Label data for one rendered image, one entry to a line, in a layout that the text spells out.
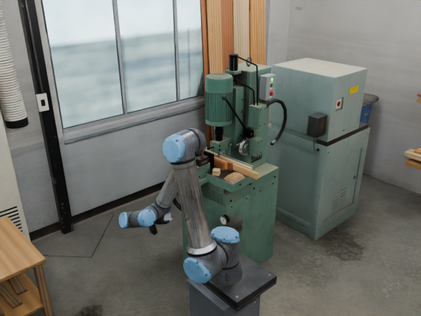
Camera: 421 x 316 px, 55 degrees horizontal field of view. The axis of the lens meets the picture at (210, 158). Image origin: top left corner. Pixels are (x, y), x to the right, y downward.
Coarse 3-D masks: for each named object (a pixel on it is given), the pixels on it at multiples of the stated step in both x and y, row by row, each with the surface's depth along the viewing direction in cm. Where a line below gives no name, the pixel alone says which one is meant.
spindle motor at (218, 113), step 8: (208, 80) 252; (216, 80) 249; (224, 80) 249; (232, 80) 255; (208, 88) 254; (216, 88) 251; (224, 88) 251; (232, 88) 258; (208, 96) 257; (216, 96) 253; (208, 104) 259; (216, 104) 255; (224, 104) 256; (208, 112) 261; (216, 112) 258; (224, 112) 258; (208, 120) 264; (216, 120) 260; (224, 120) 260
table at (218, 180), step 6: (210, 168) 274; (210, 174) 266; (222, 174) 266; (228, 174) 266; (204, 180) 266; (210, 180) 267; (216, 180) 263; (222, 180) 259; (240, 180) 258; (246, 180) 263; (252, 180) 268; (222, 186) 260; (228, 186) 256; (234, 186) 256; (240, 186) 260
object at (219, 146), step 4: (224, 136) 281; (212, 140) 274; (216, 140) 274; (224, 140) 274; (228, 140) 276; (212, 144) 272; (216, 144) 270; (220, 144) 271; (224, 144) 274; (212, 148) 274; (216, 148) 271; (220, 148) 272; (224, 148) 276; (228, 148) 279; (216, 152) 272
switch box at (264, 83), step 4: (260, 76) 268; (264, 76) 265; (268, 76) 265; (272, 76) 267; (260, 80) 268; (264, 80) 266; (268, 80) 266; (260, 84) 269; (264, 84) 267; (268, 84) 267; (260, 88) 270; (264, 88) 268; (268, 88) 268; (272, 88) 271; (260, 92) 271; (264, 92) 269; (268, 92) 270; (260, 96) 272; (264, 96) 270; (268, 96) 271; (272, 96) 274
